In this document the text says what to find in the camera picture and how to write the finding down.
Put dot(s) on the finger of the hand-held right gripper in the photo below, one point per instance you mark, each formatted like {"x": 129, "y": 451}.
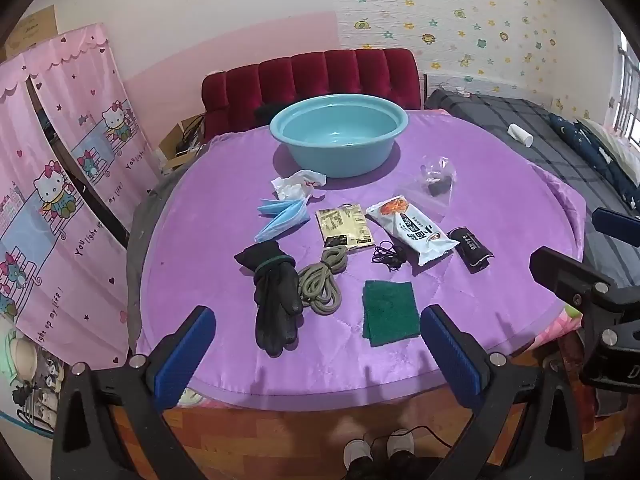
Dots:
{"x": 565, "y": 272}
{"x": 615, "y": 225}

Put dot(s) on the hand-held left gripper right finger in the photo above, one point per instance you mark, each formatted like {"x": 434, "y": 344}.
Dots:
{"x": 455, "y": 355}

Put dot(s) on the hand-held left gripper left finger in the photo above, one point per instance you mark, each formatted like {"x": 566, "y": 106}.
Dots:
{"x": 185, "y": 355}

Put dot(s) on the green scouring pad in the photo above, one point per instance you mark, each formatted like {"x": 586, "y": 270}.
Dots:
{"x": 390, "y": 310}

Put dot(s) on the small black pouch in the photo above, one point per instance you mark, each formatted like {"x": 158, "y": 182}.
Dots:
{"x": 470, "y": 250}

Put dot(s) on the black gloves pair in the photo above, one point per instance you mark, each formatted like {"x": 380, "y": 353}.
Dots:
{"x": 272, "y": 310}

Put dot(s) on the white orange snack packet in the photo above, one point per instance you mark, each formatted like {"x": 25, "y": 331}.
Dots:
{"x": 415, "y": 232}

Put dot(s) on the clear zip bag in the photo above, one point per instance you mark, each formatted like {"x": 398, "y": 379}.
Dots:
{"x": 430, "y": 185}

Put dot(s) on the blue face mask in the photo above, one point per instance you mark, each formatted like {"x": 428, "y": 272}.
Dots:
{"x": 285, "y": 220}

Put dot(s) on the beige printed packet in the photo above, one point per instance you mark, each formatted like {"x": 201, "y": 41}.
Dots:
{"x": 342, "y": 225}

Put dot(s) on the white plastic bag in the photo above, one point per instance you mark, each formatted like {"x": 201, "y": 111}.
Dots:
{"x": 295, "y": 185}

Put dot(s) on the light blue plastic basin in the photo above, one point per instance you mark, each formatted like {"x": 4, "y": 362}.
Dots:
{"x": 325, "y": 132}

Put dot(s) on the pink floral blanket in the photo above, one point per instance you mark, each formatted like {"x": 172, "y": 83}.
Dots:
{"x": 560, "y": 325}

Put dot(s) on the white pillow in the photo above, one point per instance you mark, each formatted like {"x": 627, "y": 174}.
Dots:
{"x": 620, "y": 145}

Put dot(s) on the navy star pillow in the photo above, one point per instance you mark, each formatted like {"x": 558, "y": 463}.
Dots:
{"x": 585, "y": 150}

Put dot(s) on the grey plaid bed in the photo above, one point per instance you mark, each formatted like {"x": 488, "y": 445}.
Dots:
{"x": 550, "y": 160}

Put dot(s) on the person's right shoe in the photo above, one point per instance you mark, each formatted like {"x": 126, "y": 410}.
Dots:
{"x": 400, "y": 444}

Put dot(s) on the person's shoe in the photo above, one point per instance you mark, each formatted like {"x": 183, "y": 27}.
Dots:
{"x": 357, "y": 452}
{"x": 400, "y": 444}

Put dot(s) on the grey cloth under cover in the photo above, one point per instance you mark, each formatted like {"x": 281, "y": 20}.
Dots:
{"x": 142, "y": 240}

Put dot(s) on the window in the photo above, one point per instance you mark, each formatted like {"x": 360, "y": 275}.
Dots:
{"x": 630, "y": 90}

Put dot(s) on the person's left shoe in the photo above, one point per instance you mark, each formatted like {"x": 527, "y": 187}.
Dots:
{"x": 357, "y": 452}

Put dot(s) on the cartoon printed sheet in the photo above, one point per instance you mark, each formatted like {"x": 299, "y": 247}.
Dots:
{"x": 40, "y": 390}

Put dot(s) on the pink cartoon curtain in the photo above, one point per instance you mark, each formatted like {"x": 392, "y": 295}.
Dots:
{"x": 65, "y": 185}

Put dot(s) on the open cardboard box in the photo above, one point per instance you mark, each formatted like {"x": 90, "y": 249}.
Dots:
{"x": 172, "y": 145}

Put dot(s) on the red tufted sofa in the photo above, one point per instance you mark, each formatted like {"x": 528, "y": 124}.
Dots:
{"x": 340, "y": 75}

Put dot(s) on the flat cardboard sheet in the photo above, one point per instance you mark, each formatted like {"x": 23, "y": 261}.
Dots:
{"x": 35, "y": 27}

